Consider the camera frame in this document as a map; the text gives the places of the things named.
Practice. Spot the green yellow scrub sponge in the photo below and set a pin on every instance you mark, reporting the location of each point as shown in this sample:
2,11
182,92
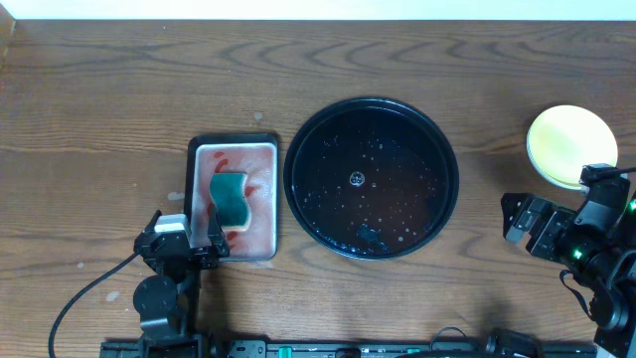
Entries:
227,194

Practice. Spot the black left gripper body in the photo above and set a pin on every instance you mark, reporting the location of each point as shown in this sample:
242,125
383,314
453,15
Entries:
200,255

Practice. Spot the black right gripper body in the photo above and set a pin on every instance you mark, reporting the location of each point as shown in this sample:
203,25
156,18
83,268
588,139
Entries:
558,227

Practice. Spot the light blue plate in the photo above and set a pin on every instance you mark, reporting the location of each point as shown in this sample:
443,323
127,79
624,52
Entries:
549,178

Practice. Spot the round black serving tray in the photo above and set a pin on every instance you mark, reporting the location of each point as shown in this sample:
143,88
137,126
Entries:
371,178

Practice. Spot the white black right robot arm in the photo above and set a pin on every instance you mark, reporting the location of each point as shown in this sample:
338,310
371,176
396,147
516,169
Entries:
610,275

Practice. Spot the yellow plate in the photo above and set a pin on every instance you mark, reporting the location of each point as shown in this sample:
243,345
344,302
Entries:
565,138

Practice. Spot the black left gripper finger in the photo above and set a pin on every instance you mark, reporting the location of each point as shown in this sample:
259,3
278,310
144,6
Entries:
150,227
216,235

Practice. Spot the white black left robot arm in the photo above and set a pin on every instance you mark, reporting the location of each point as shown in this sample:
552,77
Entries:
167,301

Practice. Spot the black rectangular soapy water tray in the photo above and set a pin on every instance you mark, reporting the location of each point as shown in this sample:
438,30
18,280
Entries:
255,155

